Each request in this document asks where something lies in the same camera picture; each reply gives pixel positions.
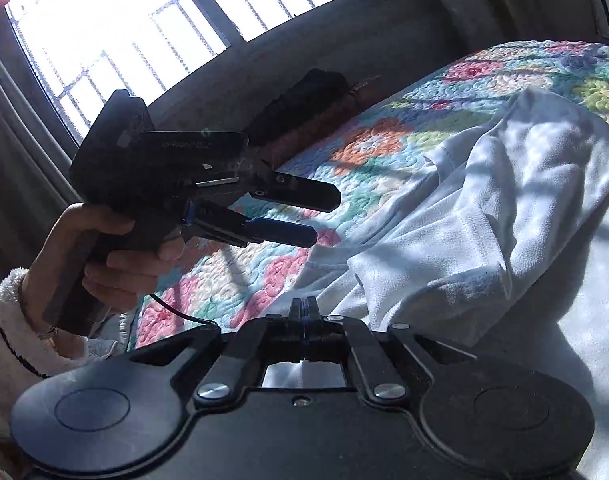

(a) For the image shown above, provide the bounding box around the white fleece sweatshirt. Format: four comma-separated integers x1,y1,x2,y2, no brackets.
297,89,609,479

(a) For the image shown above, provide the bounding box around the person's left hand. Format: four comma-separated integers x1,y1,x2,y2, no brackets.
21,204,185,333

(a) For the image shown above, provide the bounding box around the floral quilted bedspread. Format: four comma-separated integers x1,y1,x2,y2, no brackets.
129,41,609,348

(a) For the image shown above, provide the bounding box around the black cloth on headboard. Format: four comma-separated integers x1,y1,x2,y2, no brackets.
242,68,350,148

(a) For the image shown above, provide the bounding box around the brown wooden headboard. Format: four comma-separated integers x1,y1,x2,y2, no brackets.
254,75,383,169

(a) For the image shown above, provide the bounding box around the window with metal grille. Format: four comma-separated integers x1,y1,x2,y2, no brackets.
5,0,333,141

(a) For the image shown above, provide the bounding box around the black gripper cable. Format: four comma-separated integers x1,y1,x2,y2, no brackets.
148,291,221,331

